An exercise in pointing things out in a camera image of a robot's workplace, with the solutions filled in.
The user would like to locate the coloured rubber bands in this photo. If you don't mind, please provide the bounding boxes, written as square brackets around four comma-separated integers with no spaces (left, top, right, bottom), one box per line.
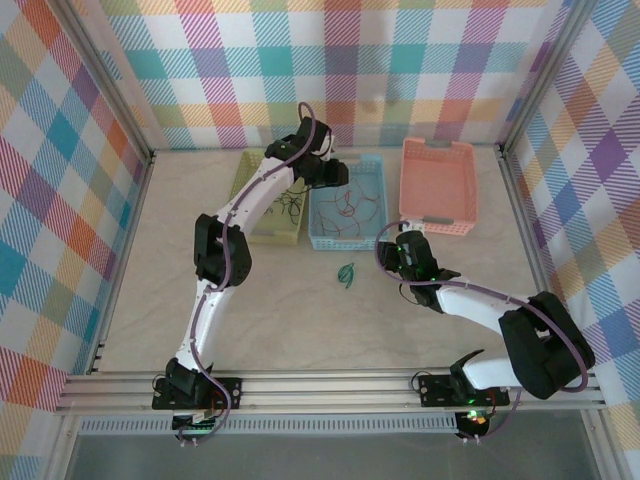
[313,199,362,238]

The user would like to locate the blue perforated plastic basket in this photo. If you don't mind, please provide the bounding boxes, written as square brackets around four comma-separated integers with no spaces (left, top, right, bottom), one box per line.
[307,153,391,252]

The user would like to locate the thin black cable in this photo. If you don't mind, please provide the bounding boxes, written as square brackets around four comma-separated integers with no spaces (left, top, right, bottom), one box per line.
[266,193,304,226]
[282,172,308,201]

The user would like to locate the pink perforated plastic basket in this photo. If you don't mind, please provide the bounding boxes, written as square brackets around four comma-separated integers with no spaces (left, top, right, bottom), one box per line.
[398,137,479,237]

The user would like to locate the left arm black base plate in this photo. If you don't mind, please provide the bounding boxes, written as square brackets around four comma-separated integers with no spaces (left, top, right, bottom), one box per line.
[151,375,245,412]

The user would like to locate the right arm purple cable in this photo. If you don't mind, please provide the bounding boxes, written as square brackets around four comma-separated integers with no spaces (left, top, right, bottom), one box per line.
[373,222,596,445]

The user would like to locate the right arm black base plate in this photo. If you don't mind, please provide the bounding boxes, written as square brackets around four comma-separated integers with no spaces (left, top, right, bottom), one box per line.
[416,373,512,409]

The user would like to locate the aluminium side rail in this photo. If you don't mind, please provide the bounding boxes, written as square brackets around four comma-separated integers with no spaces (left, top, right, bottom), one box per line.
[85,152,157,377]
[498,152,572,369]

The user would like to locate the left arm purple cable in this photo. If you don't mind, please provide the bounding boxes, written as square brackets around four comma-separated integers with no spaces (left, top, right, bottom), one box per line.
[173,101,332,447]

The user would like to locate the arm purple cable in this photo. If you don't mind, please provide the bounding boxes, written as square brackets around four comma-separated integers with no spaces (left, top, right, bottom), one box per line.
[173,101,332,447]
[373,222,596,445]

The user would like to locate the thin red cable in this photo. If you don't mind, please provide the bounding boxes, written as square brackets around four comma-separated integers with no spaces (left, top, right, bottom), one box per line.
[335,185,381,219]

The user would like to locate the aluminium mounting rail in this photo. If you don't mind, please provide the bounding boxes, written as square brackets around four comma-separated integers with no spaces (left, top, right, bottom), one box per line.
[53,368,607,415]

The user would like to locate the green rubber band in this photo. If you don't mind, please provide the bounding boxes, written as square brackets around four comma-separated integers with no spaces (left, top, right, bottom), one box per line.
[334,261,358,290]

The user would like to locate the aluminium frame post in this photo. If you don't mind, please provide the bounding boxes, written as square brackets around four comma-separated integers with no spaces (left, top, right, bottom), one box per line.
[58,0,157,162]
[497,0,591,160]

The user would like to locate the grey slotted cable duct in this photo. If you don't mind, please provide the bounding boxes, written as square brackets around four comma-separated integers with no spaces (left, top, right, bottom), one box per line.
[77,417,460,437]

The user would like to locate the green perforated plastic basket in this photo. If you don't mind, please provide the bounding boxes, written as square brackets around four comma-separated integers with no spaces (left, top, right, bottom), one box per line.
[230,148,311,247]

